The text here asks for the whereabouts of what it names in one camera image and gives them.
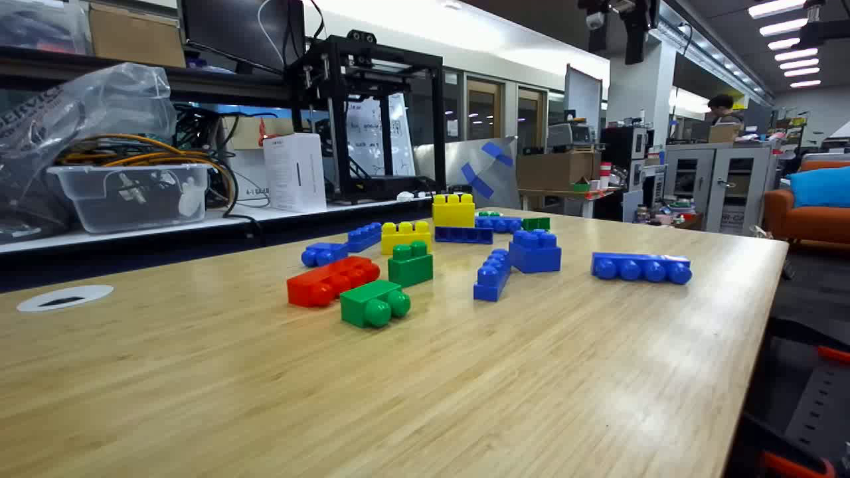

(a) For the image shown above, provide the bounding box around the small yellow toy block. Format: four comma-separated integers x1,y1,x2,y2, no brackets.
381,218,437,259

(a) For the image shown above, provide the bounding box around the large yellow toy block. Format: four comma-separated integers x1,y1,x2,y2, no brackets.
431,189,478,231

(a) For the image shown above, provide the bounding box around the blue toy building block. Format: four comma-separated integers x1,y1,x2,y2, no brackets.
433,227,496,248
342,220,386,256

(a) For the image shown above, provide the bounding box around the long blue toy block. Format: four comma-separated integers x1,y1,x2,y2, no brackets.
591,250,697,287
471,248,516,307

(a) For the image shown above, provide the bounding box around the wide blue toy block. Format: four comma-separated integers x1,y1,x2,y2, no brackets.
475,210,526,238

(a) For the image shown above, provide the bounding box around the green two-stud toy block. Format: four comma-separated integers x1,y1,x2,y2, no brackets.
338,279,414,332

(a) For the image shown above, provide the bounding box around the small blue toy block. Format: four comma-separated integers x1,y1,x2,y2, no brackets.
298,239,352,272

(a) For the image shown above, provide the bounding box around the red toy building block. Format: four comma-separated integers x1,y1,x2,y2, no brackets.
284,256,382,312

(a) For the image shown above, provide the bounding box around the square blue toy block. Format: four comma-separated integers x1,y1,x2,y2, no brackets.
507,227,563,276

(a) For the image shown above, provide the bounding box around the clear panel with blue tape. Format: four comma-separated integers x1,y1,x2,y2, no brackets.
414,135,524,210

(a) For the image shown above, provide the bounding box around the white cardboard box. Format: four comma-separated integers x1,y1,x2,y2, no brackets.
260,130,330,215

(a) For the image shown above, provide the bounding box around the brown cardboard box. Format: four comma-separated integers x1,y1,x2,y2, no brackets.
516,149,605,195
87,0,188,72

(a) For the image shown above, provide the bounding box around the white board panel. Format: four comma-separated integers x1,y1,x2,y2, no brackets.
563,64,605,143

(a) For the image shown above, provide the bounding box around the black equipment cabinet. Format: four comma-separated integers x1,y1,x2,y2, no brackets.
600,125,660,223

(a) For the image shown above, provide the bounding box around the white topped workbench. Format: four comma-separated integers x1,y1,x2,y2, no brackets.
0,195,437,295

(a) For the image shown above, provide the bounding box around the black monitor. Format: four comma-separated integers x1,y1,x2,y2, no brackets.
179,0,309,77

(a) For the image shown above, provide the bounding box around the white glass-door cabinet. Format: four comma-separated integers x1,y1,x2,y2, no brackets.
662,143,779,238

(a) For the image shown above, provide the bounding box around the clear plastic storage bin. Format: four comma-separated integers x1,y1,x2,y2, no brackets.
49,161,216,238

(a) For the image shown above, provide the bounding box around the person with dark hair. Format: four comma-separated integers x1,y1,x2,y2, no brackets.
704,90,747,129

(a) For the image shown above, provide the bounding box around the clear plastic bag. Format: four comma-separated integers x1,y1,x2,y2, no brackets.
0,61,182,243

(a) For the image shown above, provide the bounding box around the orange sofa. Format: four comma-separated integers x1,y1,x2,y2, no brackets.
762,157,850,256

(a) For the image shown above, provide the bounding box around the blue cushion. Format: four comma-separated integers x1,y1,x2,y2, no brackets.
785,165,850,214

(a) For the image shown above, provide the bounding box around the black chair with red trim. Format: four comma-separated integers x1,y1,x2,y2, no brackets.
725,341,850,478

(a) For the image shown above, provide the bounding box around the clear plastic container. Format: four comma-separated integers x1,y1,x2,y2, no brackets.
0,0,93,60

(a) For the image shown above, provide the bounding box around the black 3D printer frame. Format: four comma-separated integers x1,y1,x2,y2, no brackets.
288,31,450,204

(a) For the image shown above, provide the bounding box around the white table cable grommet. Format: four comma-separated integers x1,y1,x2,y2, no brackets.
14,283,116,316

